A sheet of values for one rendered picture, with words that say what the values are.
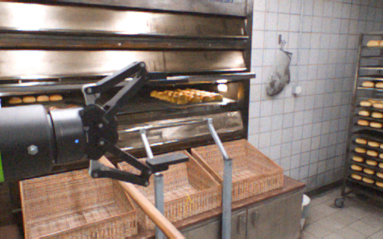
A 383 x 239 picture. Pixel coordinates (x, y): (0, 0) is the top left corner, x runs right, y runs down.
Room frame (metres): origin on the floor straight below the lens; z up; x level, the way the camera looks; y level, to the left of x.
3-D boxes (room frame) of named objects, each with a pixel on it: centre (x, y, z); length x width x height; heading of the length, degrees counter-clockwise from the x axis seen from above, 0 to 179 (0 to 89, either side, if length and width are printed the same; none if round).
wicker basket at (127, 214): (1.62, 0.66, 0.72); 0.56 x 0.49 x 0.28; 121
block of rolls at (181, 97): (2.82, 0.05, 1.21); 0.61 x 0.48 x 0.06; 32
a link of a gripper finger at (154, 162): (0.49, 0.04, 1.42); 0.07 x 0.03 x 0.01; 122
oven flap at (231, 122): (2.14, 0.31, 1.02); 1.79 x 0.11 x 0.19; 122
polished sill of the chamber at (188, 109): (2.16, 0.33, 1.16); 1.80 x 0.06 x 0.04; 122
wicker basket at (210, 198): (1.93, 0.15, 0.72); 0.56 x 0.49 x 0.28; 122
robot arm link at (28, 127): (0.39, 0.22, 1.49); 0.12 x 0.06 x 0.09; 32
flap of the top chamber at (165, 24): (2.14, 0.31, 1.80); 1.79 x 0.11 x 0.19; 122
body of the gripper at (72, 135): (0.42, 0.15, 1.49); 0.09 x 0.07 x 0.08; 122
